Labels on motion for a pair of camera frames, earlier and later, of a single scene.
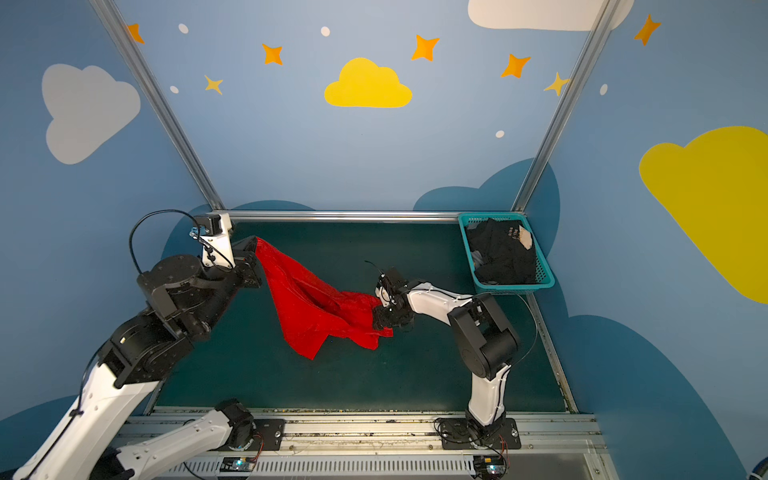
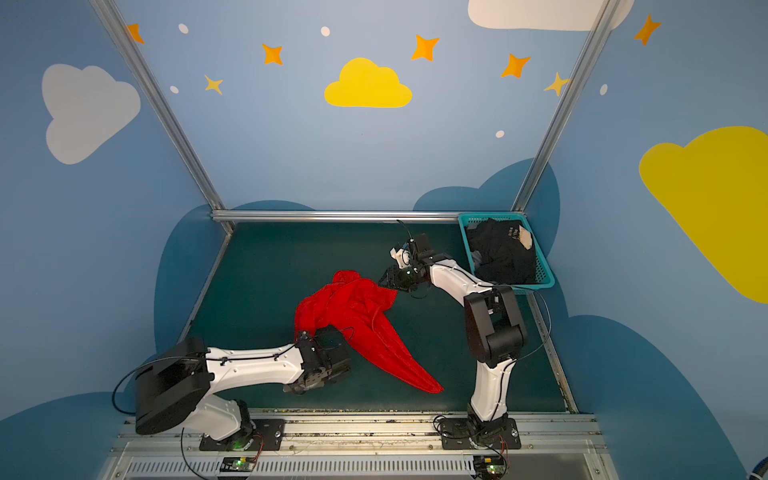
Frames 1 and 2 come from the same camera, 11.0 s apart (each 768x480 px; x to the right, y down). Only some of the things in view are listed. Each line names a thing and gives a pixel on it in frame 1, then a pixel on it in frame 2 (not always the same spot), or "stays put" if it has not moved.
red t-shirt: [310, 314] -> [355, 305]
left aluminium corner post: [159, 100] stays put
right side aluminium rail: [567, 397] stays put
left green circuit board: [237, 464] stays put
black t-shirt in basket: [505, 258] stays put
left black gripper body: [248, 270] -> [327, 365]
